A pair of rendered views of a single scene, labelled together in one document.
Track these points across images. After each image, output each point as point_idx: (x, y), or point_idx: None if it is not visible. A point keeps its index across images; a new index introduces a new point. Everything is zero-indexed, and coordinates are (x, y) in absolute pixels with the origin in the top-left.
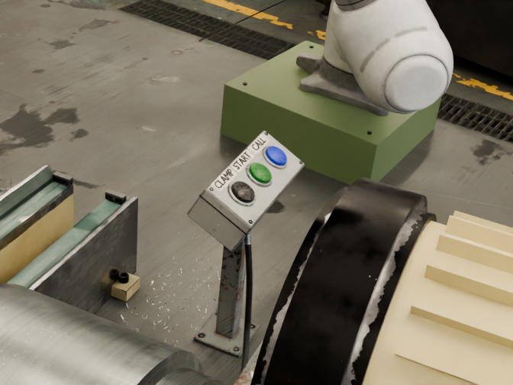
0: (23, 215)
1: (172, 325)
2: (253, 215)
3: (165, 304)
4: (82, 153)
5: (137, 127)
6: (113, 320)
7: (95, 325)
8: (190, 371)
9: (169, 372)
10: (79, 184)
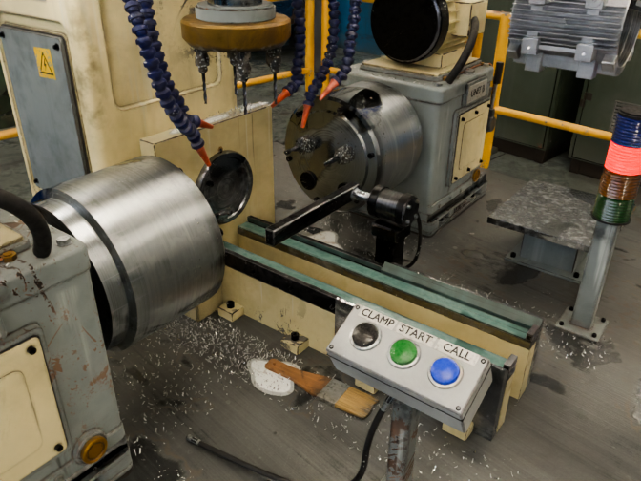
0: (471, 313)
1: None
2: (341, 349)
3: (440, 457)
4: None
5: None
6: None
7: (132, 195)
8: (90, 233)
9: (83, 217)
10: (637, 408)
